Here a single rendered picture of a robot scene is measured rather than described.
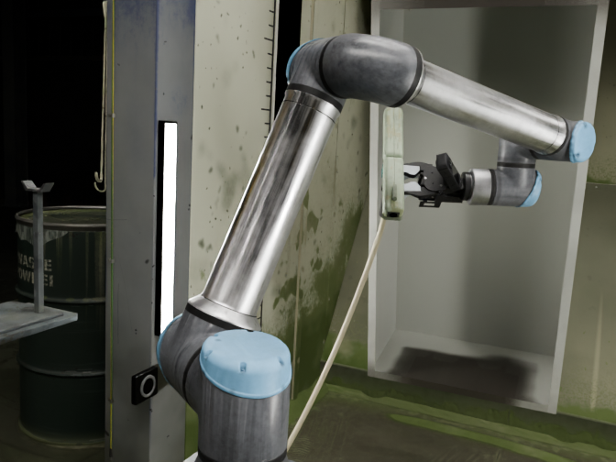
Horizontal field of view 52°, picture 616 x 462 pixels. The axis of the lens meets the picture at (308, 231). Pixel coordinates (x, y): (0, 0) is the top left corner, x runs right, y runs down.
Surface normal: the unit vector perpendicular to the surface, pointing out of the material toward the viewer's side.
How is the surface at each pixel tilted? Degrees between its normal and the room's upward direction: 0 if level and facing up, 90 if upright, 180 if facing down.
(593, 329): 57
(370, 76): 107
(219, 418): 90
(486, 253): 102
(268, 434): 90
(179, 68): 90
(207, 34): 90
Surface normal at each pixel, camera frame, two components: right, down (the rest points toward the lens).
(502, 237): -0.39, 0.32
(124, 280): -0.43, 0.11
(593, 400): -0.33, -0.44
